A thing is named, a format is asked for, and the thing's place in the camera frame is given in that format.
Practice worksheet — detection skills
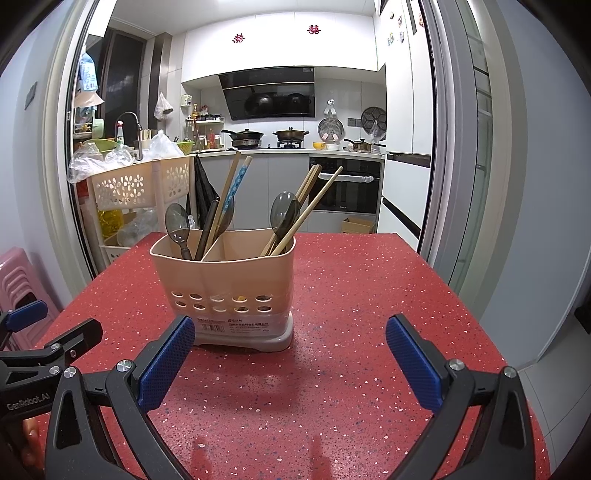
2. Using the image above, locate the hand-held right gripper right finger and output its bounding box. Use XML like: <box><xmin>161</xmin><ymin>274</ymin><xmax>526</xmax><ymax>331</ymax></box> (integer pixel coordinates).
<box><xmin>385</xmin><ymin>314</ymin><xmax>536</xmax><ymax>480</ymax></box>

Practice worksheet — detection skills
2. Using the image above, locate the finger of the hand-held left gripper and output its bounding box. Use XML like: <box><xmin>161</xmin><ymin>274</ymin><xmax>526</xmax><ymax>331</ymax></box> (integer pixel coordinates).
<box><xmin>0</xmin><ymin>318</ymin><xmax>103</xmax><ymax>370</ymax></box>
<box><xmin>0</xmin><ymin>300</ymin><xmax>49</xmax><ymax>349</ymax></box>

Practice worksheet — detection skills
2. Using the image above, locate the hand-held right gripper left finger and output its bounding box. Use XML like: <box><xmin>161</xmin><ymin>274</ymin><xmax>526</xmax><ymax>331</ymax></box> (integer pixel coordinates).
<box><xmin>44</xmin><ymin>315</ymin><xmax>197</xmax><ymax>480</ymax></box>

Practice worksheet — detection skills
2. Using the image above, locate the beige plastic utensil holder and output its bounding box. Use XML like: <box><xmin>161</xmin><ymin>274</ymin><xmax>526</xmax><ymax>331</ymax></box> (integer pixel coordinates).
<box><xmin>149</xmin><ymin>227</ymin><xmax>297</xmax><ymax>354</ymax></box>

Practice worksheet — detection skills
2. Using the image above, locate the blue patterned chopstick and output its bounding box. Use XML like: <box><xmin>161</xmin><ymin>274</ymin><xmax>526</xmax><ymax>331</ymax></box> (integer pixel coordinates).
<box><xmin>221</xmin><ymin>156</ymin><xmax>254</xmax><ymax>215</ymax></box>

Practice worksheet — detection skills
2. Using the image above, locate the person's left hand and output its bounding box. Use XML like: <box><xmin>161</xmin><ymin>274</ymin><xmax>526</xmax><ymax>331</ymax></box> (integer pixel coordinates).
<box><xmin>21</xmin><ymin>415</ymin><xmax>47</xmax><ymax>469</ymax></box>

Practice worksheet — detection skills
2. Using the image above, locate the pink plastic stool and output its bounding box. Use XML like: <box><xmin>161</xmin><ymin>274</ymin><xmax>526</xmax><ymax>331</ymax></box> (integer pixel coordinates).
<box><xmin>0</xmin><ymin>247</ymin><xmax>61</xmax><ymax>354</ymax></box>

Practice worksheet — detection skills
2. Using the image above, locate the yellow cooking oil bottle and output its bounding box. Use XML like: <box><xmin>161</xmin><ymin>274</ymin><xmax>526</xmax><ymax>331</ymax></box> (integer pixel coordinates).
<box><xmin>98</xmin><ymin>210</ymin><xmax>123</xmax><ymax>241</ymax></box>

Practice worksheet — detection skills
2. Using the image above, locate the crumpled clear plastic bag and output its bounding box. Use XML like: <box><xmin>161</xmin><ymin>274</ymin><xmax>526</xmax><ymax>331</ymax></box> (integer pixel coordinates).
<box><xmin>117</xmin><ymin>210</ymin><xmax>158</xmax><ymax>247</ymax></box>

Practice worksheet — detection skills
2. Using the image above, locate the cardboard box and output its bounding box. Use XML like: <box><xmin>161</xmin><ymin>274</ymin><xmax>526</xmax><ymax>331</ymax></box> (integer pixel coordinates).
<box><xmin>342</xmin><ymin>217</ymin><xmax>376</xmax><ymax>234</ymax></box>

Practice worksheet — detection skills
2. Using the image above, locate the pile of clear plastic bags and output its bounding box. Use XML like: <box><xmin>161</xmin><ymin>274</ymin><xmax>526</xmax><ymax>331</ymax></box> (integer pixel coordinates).
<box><xmin>68</xmin><ymin>143</ymin><xmax>139</xmax><ymax>184</ymax></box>

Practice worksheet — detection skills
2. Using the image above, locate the black built-in oven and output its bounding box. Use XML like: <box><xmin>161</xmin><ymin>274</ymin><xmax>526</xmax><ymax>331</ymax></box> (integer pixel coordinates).
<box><xmin>308</xmin><ymin>156</ymin><xmax>383</xmax><ymax>215</ymax></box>

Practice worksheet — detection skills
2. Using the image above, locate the black folded umbrella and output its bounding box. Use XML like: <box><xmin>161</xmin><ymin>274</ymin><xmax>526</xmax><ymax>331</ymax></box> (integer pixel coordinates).
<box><xmin>186</xmin><ymin>154</ymin><xmax>213</xmax><ymax>230</ymax></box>

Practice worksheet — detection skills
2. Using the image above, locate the green colander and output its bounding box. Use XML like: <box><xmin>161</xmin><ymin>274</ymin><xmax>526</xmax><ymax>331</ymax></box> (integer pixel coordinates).
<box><xmin>82</xmin><ymin>138</ymin><xmax>120</xmax><ymax>155</ymax></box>

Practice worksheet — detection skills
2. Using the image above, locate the beige perforated storage cart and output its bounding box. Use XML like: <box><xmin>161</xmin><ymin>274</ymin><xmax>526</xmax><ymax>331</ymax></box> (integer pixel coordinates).
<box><xmin>88</xmin><ymin>154</ymin><xmax>195</xmax><ymax>278</ymax></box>

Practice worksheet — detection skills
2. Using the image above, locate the grey sliding door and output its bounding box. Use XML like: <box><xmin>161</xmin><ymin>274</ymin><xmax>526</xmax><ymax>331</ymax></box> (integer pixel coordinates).
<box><xmin>418</xmin><ymin>0</ymin><xmax>492</xmax><ymax>301</ymax></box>

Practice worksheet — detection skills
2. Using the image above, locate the small steel pot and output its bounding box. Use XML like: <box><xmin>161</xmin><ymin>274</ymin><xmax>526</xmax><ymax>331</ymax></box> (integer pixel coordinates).
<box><xmin>344</xmin><ymin>137</ymin><xmax>386</xmax><ymax>153</ymax></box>

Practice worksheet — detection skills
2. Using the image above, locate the black kitchen faucet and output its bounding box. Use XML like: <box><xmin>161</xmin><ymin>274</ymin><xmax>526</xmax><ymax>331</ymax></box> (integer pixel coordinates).
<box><xmin>117</xmin><ymin>112</ymin><xmax>143</xmax><ymax>148</ymax></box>

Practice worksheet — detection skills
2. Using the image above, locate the condiment rack with bottles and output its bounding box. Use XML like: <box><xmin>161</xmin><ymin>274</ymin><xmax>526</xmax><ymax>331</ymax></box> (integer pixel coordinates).
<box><xmin>185</xmin><ymin>113</ymin><xmax>227</xmax><ymax>151</ymax></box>

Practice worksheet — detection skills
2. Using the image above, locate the gas stove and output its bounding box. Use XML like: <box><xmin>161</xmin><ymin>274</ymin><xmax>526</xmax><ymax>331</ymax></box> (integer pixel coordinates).
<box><xmin>228</xmin><ymin>143</ymin><xmax>305</xmax><ymax>151</ymax></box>

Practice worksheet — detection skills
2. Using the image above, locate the black wok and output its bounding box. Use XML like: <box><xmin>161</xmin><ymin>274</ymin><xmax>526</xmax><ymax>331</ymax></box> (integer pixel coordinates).
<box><xmin>221</xmin><ymin>128</ymin><xmax>265</xmax><ymax>148</ymax></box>

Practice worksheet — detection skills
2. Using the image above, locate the hanging white plastic bag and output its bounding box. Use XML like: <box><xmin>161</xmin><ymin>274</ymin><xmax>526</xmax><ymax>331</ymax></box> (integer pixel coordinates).
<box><xmin>153</xmin><ymin>91</ymin><xmax>174</xmax><ymax>121</ymax></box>

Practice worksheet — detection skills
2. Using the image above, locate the round metal steamer rack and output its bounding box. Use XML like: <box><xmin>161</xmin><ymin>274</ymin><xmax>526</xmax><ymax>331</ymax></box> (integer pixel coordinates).
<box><xmin>318</xmin><ymin>116</ymin><xmax>345</xmax><ymax>144</ymax></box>

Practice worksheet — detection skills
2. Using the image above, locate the round dark divided tray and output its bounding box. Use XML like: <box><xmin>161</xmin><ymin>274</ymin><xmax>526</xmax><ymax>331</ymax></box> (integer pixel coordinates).
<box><xmin>360</xmin><ymin>105</ymin><xmax>387</xmax><ymax>134</ymax></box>

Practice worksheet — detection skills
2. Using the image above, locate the light blue hanging packet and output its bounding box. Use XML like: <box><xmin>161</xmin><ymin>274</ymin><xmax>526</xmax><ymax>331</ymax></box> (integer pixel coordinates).
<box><xmin>81</xmin><ymin>53</ymin><xmax>100</xmax><ymax>90</ymax></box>

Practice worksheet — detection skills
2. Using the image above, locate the lidded brown wok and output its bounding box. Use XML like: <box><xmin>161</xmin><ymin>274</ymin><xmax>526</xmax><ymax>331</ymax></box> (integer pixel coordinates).
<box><xmin>272</xmin><ymin>127</ymin><xmax>310</xmax><ymax>147</ymax></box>

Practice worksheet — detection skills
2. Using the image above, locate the white refrigerator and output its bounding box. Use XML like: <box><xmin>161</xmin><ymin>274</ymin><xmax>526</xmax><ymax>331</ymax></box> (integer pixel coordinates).
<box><xmin>374</xmin><ymin>0</ymin><xmax>435</xmax><ymax>241</ymax></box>

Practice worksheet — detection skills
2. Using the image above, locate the black range hood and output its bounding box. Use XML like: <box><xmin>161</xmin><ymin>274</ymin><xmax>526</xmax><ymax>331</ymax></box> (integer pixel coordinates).
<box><xmin>218</xmin><ymin>66</ymin><xmax>317</xmax><ymax>121</ymax></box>

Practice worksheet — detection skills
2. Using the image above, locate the white wall cabinet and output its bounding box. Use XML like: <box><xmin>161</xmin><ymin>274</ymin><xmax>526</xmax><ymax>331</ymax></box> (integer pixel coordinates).
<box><xmin>181</xmin><ymin>10</ymin><xmax>386</xmax><ymax>84</ymax></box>

